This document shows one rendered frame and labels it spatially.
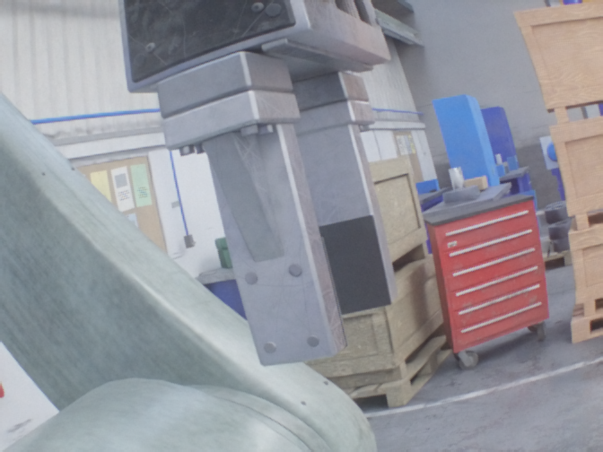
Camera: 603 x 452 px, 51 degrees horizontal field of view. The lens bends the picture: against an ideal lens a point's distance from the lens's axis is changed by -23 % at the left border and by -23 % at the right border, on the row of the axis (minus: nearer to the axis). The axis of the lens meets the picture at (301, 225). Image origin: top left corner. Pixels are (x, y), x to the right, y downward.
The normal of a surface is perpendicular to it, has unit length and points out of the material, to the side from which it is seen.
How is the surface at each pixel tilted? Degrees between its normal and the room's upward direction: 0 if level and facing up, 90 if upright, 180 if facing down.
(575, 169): 90
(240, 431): 39
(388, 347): 90
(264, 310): 90
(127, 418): 17
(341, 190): 90
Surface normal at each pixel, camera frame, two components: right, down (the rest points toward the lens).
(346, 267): -0.33, 0.12
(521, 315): -0.05, 0.06
